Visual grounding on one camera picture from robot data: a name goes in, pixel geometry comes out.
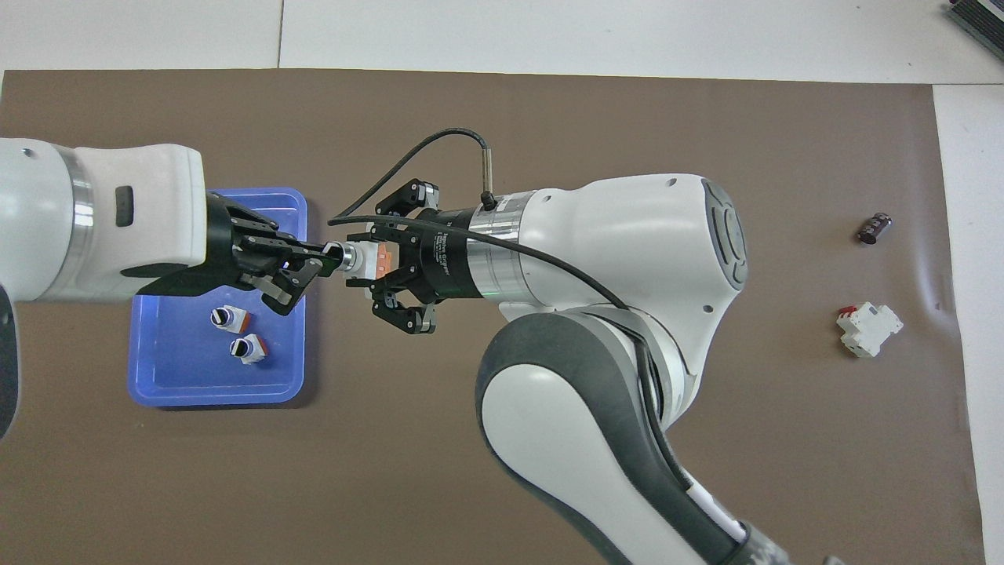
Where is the small black terminal block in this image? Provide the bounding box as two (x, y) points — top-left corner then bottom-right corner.
(857, 212), (895, 246)

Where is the white orange rotary switch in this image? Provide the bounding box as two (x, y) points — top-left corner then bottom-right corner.
(326, 239), (393, 285)
(230, 334), (269, 366)
(210, 304), (252, 332)

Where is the blue plastic tray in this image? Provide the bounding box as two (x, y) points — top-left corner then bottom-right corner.
(128, 187), (308, 407)

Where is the brown table mat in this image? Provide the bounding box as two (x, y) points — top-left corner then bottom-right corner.
(0, 69), (988, 565)

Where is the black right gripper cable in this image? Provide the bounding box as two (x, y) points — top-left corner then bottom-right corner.
(328, 128), (628, 311)

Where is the white red circuit breaker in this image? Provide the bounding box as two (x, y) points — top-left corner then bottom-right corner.
(836, 303), (904, 359)

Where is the dark grey ribbed object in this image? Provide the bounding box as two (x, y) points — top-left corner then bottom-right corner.
(945, 0), (1004, 60)

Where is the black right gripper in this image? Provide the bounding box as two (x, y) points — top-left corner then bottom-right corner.
(347, 179), (475, 335)

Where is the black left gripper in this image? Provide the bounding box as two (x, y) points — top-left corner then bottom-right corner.
(206, 192), (346, 316)

